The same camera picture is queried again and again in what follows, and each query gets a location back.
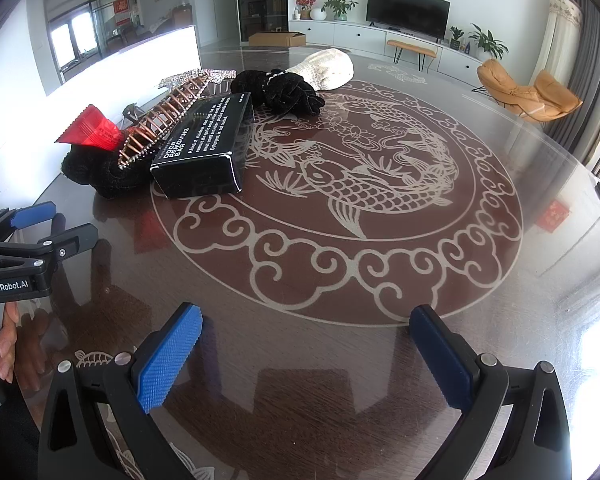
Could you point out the grey curtain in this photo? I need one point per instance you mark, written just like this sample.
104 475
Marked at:
592 60

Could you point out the black television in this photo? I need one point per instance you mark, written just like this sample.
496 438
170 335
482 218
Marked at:
410 10

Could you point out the black fuzzy scrunchie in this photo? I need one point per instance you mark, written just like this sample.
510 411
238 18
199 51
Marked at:
95 175

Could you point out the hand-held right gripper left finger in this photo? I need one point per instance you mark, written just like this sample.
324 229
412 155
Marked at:
170 360

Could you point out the silver rhinestone bow clip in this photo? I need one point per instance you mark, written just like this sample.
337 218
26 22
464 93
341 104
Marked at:
172 81

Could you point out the white media cabinet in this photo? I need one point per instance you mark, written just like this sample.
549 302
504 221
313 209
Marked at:
360 35

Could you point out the cardboard box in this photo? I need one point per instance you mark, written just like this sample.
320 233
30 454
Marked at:
275 39

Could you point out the green leafy potted plant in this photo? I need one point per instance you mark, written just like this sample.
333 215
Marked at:
340 6

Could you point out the patterned glass desktop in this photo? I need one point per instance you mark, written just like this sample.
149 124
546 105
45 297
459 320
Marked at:
305 385

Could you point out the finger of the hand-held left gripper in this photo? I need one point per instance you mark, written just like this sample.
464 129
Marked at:
32 214
72 240

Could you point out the red flower arrangement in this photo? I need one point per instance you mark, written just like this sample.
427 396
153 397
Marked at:
305 2

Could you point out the small potted plant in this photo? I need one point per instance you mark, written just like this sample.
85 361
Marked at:
456 36

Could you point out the white round vase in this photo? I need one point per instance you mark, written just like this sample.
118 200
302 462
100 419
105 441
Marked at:
318 14

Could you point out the white sheer curtain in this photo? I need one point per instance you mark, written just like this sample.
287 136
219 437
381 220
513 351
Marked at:
560 35

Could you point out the rose gold hair claw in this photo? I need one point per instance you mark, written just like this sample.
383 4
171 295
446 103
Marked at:
165 107

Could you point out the black velvet pearl scrunchie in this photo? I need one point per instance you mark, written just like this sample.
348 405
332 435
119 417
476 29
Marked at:
285 92

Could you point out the wooden side cabinet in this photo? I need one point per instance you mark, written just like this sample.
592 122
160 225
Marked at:
182 16

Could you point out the black printed box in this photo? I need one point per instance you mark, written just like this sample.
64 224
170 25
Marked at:
205 145

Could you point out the orange lounge chair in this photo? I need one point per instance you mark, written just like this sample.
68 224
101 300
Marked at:
550 95

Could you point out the person's left hand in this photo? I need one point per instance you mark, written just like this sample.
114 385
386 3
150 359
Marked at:
7 345

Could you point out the large green potted plant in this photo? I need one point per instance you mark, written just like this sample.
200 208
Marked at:
487 40

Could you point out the red door poster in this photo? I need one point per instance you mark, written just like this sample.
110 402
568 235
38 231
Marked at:
123 11

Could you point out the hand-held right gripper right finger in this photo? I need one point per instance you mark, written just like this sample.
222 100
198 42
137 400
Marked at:
445 360

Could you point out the white knitted hat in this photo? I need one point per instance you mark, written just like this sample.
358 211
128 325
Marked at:
330 67

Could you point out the red snack packet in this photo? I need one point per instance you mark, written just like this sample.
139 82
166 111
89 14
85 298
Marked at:
92 130

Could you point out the dark glass display cabinet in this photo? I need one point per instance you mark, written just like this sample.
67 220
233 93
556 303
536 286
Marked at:
260 0

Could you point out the wooden bench stool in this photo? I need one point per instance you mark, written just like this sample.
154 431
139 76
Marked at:
412 49

